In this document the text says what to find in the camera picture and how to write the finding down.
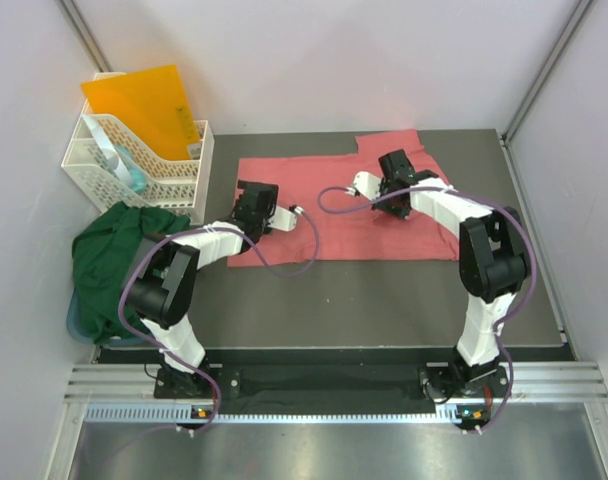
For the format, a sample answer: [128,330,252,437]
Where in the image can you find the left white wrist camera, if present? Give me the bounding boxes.
[268,205,303,232]

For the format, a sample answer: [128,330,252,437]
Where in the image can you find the green t shirt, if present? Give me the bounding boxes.
[72,202,190,344]

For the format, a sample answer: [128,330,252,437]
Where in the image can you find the purple cable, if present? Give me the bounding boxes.
[118,207,320,439]
[317,185,539,435]

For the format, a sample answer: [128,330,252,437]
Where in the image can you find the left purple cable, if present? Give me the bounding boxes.
[118,207,320,439]

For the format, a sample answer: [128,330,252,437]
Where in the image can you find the orange plastic folder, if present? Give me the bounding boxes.
[81,65,201,161]

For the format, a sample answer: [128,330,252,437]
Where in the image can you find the white perforated file organizer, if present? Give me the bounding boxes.
[61,65,215,223]

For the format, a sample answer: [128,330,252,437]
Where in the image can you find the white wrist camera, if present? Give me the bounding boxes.
[347,171,383,201]
[268,205,303,232]

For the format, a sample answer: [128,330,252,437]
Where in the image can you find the pink t shirt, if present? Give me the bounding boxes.
[228,129,459,267]

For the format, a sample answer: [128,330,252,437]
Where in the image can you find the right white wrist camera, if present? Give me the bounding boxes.
[347,171,383,201]

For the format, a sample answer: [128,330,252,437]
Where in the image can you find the teal plastic basin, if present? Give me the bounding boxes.
[66,289,144,349]

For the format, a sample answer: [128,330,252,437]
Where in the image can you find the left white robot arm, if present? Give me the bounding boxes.
[118,181,279,397]

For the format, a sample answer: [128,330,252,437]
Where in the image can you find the light blue items in organizer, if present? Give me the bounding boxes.
[82,115,148,194]

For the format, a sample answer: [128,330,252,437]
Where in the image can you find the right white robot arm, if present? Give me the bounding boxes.
[353,150,531,396]

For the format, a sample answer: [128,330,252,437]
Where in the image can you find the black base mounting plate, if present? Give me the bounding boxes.
[152,363,515,401]

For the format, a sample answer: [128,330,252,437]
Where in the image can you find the white slotted cable duct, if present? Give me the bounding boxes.
[84,403,482,425]

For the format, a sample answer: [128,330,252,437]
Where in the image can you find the aluminium frame rail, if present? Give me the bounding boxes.
[64,362,608,403]

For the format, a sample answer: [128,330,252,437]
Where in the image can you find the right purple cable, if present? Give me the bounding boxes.
[317,185,539,435]

